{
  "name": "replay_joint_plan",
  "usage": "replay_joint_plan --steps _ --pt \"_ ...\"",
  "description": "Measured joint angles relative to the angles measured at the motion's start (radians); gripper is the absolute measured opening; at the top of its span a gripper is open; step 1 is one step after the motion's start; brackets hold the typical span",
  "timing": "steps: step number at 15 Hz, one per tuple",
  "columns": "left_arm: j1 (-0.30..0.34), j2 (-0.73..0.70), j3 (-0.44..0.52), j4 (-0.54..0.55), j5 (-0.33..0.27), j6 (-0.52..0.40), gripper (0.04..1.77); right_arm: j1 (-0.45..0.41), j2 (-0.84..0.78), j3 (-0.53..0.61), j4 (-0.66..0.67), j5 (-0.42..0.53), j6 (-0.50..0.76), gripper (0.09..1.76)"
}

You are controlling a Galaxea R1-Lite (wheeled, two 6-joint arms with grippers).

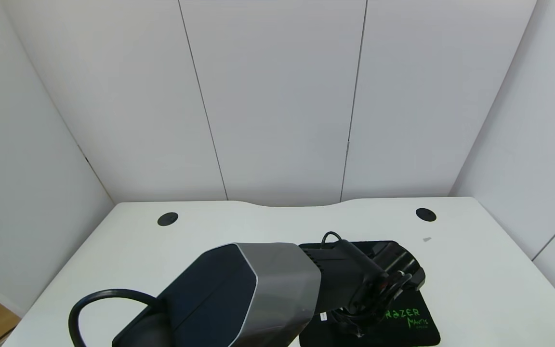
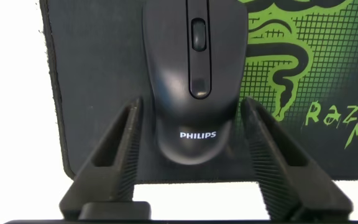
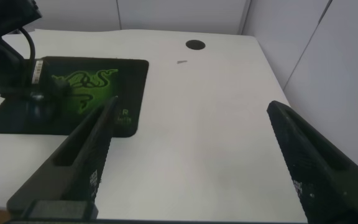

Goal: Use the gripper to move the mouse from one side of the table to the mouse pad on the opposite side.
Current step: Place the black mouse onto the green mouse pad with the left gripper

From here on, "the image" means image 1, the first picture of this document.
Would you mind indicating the black green snake mouse pad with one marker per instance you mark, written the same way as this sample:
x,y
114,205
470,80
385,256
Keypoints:
x,y
417,327

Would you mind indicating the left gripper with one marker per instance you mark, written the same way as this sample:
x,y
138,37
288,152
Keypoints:
x,y
362,311

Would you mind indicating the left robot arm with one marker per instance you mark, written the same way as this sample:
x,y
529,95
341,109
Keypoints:
x,y
277,284

